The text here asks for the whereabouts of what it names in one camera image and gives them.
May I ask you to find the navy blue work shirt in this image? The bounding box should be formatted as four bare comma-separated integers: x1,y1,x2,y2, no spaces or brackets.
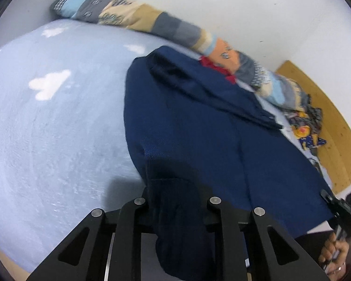
124,46,332,280

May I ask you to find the colourful yellow blue cloth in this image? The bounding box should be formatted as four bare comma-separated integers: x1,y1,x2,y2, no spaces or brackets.
284,106,327,150

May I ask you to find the wooden headboard panel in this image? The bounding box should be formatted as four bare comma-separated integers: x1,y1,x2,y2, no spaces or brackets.
276,60,351,193

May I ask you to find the person's right hand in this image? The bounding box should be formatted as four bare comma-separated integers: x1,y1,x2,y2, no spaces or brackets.
318,232,349,281

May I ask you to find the patchwork patterned long pillow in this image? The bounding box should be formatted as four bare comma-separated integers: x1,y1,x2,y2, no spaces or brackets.
51,0,310,112

